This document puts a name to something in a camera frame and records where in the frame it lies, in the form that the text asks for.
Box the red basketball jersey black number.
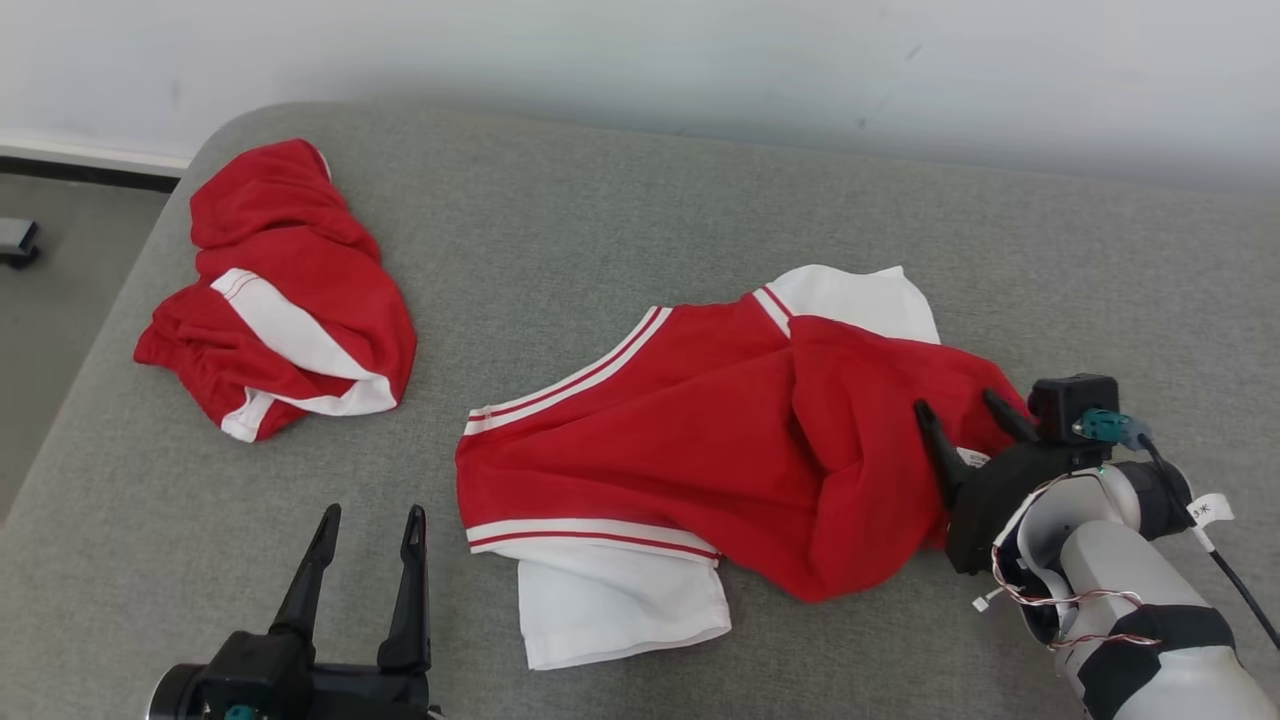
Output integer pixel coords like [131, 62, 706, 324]
[455, 264, 1031, 671]

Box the red white thin wire bundle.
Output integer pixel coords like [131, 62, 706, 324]
[973, 478, 1163, 651]

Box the grey fabric sofa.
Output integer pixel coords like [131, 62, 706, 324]
[0, 100, 1280, 720]

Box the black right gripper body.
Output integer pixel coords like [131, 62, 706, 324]
[944, 440, 1102, 577]

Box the dark grey floor object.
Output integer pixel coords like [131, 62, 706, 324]
[0, 217, 42, 269]

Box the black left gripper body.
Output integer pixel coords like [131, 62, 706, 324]
[200, 630, 442, 720]

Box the red shorts white band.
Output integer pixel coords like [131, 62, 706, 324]
[134, 138, 418, 444]

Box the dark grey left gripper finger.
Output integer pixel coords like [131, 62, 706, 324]
[269, 503, 343, 642]
[377, 505, 433, 673]

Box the white baseboard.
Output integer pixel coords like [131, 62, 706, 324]
[0, 128, 193, 173]

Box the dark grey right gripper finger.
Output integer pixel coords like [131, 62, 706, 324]
[914, 400, 970, 502]
[983, 390, 1042, 445]

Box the white cable label tag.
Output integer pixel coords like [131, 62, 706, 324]
[1187, 492, 1236, 531]

